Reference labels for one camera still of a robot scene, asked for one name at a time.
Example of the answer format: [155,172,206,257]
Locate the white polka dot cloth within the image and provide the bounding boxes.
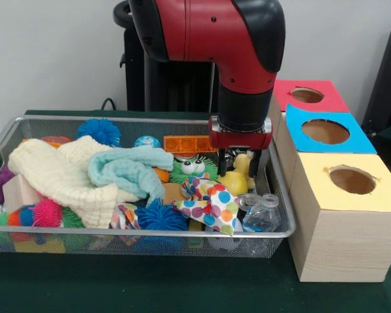
[172,177,244,237]

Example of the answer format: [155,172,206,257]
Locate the light teal cloth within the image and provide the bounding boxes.
[87,145,176,205]

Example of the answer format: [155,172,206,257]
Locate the cream knitted cloth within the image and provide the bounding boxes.
[8,135,141,230]

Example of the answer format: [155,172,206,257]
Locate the black flat panel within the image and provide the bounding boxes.
[360,21,391,133]

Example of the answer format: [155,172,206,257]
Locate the clear plastic bottle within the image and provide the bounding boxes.
[242,194,283,233]

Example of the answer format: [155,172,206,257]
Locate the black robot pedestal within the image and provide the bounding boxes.
[113,0,222,113]

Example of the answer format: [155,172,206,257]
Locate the green spiky ball with eyes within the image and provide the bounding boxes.
[169,155,221,183]

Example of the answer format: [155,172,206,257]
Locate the shallow wire mesh bin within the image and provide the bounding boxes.
[0,114,297,260]

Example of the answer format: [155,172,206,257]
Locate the yellow plush toy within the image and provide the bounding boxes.
[231,152,257,189]

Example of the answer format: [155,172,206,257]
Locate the orange toy building brick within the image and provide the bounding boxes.
[163,135,218,154]

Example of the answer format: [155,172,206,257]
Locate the blue spiky rubber ball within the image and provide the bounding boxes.
[77,117,123,147]
[135,198,190,232]

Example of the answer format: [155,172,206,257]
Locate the wooden box with three holes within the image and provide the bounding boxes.
[267,79,391,283]

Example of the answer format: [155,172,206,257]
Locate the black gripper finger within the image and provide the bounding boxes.
[217,148,229,177]
[248,149,263,179]

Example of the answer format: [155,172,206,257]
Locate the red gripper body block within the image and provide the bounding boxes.
[208,115,274,151]

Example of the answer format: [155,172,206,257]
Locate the yellow tennis ball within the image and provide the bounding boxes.
[218,171,250,196]

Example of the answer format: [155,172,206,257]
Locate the black cable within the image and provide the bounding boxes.
[100,97,119,112]

